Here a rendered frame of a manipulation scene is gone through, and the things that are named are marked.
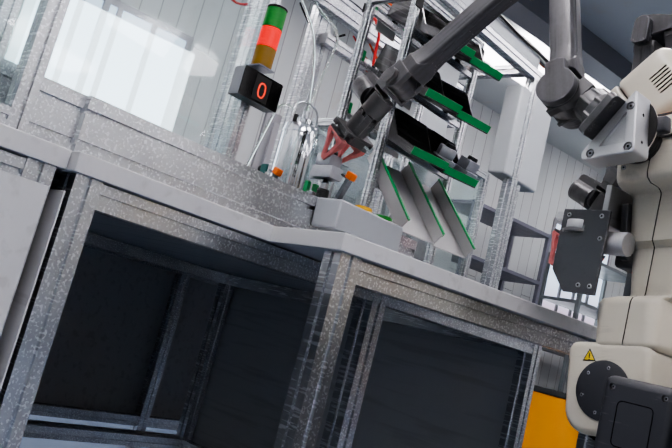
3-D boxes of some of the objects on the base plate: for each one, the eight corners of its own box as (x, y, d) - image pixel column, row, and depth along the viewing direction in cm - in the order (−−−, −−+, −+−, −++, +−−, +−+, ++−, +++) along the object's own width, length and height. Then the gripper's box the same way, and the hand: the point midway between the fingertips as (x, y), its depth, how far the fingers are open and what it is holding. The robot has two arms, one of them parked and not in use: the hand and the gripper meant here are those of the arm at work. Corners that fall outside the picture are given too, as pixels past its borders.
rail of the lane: (407, 283, 182) (418, 238, 183) (71, 156, 119) (93, 90, 121) (389, 279, 185) (400, 236, 187) (54, 155, 123) (76, 91, 125)
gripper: (363, 114, 176) (320, 163, 180) (390, 129, 183) (347, 176, 187) (350, 97, 180) (308, 145, 184) (376, 113, 187) (335, 159, 192)
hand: (330, 158), depth 186 cm, fingers closed on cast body, 4 cm apart
